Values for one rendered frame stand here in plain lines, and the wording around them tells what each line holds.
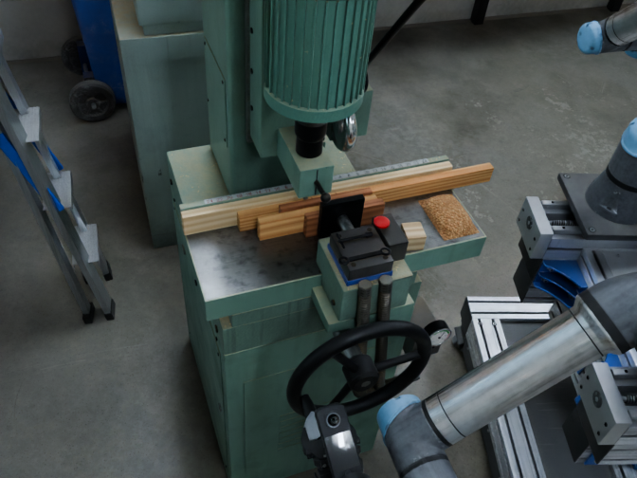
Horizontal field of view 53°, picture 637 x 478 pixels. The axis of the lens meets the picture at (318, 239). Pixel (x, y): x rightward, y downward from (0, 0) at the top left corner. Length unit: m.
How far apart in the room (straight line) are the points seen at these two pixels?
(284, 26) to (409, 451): 0.65
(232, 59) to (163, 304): 1.25
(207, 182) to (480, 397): 0.90
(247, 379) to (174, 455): 0.64
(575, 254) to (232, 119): 0.91
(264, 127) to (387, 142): 1.83
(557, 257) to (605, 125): 1.95
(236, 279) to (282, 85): 0.38
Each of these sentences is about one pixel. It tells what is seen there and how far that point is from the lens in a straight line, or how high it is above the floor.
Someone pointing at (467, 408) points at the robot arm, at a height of 1.05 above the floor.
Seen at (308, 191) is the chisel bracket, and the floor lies 1.02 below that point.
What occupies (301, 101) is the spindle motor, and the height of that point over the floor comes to 1.24.
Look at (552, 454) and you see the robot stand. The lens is 1.96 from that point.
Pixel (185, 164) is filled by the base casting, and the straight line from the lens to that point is 1.63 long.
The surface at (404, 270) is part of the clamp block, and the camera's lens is 1.19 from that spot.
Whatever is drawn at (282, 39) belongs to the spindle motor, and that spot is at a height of 1.33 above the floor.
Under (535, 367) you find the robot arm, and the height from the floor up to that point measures 1.12.
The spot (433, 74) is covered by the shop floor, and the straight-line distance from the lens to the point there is 3.63.
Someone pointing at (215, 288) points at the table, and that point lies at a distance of 1.21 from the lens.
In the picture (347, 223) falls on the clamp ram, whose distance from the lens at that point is 1.25.
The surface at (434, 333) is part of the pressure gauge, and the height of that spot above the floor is 0.69.
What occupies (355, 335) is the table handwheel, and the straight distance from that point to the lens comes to 1.10.
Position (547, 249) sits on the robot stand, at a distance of 1.69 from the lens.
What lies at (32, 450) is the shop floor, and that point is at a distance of 2.15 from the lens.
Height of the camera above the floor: 1.84
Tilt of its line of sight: 46 degrees down
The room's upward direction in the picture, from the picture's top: 6 degrees clockwise
